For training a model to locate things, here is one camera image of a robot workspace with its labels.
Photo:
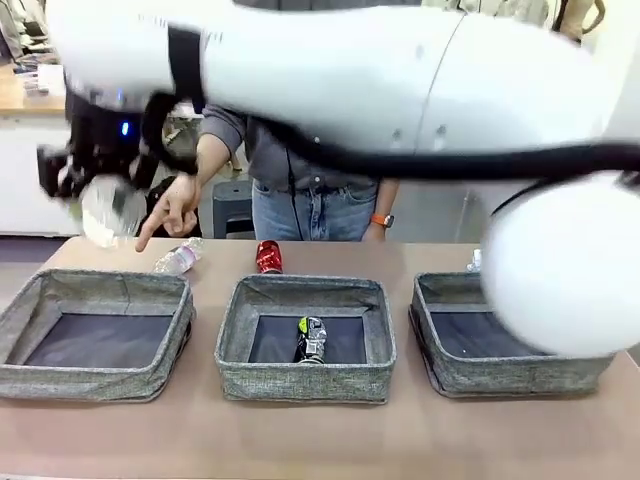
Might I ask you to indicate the person's left hand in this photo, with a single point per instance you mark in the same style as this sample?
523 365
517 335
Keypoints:
377 235

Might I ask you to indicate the blue jeans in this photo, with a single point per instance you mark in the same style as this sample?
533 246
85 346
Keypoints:
280 215

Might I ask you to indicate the wooden table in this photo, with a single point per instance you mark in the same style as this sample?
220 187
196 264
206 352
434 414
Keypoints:
25 102

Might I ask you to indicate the black backpack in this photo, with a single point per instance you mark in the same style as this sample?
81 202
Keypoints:
155 192

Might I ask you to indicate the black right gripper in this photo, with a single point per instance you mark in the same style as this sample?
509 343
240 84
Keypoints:
105 135

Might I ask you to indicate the large clear plastic bottle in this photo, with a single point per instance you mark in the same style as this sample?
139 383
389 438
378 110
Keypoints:
110 220

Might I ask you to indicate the pink label plastic bottle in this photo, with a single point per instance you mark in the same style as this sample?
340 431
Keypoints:
180 257

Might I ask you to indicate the crushed black green can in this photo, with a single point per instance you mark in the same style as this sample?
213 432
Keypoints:
311 340

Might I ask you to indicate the grey button shirt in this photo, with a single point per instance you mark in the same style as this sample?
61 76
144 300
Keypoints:
280 160

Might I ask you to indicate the crushed red can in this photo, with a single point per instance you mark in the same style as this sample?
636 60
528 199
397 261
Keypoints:
270 257

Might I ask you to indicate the grey fabric basket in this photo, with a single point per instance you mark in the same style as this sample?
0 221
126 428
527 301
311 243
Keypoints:
450 370
300 387
75 382

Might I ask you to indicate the person's left forearm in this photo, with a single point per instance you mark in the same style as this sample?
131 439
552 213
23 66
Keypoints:
389 195

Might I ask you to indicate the person's right hand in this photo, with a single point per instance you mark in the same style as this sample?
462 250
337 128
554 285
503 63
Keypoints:
180 205

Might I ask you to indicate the background person in grey coat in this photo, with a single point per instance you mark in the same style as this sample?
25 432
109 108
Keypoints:
20 30

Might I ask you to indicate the person's right forearm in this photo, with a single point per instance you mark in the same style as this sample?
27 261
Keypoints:
215 152

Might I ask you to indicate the grey plastic stool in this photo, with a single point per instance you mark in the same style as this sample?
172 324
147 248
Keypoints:
232 205

